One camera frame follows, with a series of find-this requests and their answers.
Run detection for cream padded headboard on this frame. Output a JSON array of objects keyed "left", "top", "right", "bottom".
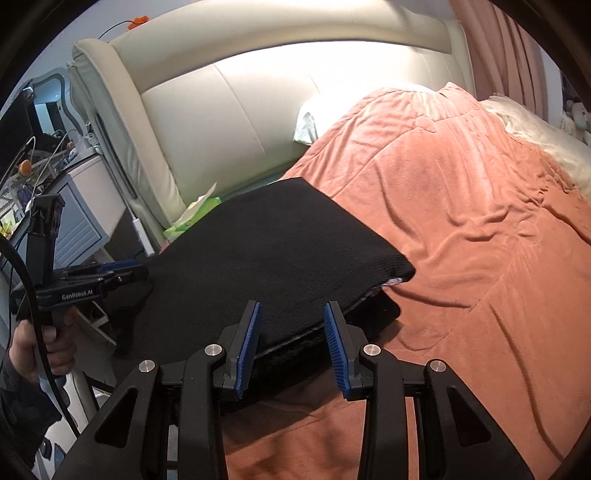
[{"left": 71, "top": 11, "right": 476, "bottom": 241}]

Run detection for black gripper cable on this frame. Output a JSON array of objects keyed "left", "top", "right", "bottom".
[{"left": 0, "top": 240, "right": 81, "bottom": 444}]

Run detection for grey-blue nightstand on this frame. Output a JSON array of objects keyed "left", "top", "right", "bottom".
[{"left": 9, "top": 154, "right": 134, "bottom": 278}]

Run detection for orange blanket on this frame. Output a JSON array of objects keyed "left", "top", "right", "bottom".
[{"left": 222, "top": 85, "right": 591, "bottom": 480}]

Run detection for person's left hand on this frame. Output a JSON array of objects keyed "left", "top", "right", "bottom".
[{"left": 9, "top": 314, "right": 79, "bottom": 384}]

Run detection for black bear print pants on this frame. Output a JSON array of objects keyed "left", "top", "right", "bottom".
[{"left": 113, "top": 178, "right": 415, "bottom": 356}]

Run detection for green tissue pack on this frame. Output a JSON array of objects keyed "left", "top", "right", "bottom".
[{"left": 163, "top": 182, "right": 222, "bottom": 241}]

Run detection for person's left forearm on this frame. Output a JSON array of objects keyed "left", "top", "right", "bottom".
[{"left": 0, "top": 360, "right": 63, "bottom": 467}]

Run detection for grey plush toy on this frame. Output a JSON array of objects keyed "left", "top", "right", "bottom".
[{"left": 561, "top": 99, "right": 591, "bottom": 139}]

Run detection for cream duvet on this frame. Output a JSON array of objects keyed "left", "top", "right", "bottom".
[{"left": 480, "top": 95, "right": 591, "bottom": 199}]

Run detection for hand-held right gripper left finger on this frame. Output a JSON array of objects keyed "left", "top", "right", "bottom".
[{"left": 51, "top": 300, "right": 263, "bottom": 480}]

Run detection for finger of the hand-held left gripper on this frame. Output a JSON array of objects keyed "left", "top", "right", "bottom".
[
  {"left": 60, "top": 260, "right": 140, "bottom": 274},
  {"left": 110, "top": 267, "right": 150, "bottom": 289}
]

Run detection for grey framed mirror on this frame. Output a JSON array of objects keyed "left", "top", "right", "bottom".
[{"left": 28, "top": 69, "right": 81, "bottom": 144}]

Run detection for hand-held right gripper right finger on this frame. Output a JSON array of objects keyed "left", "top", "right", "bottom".
[{"left": 323, "top": 301, "right": 536, "bottom": 480}]

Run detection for pink curtain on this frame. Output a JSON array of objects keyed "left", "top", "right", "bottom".
[{"left": 450, "top": 0, "right": 561, "bottom": 121}]

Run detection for white pillow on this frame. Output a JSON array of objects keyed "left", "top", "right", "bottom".
[{"left": 293, "top": 102, "right": 324, "bottom": 146}]

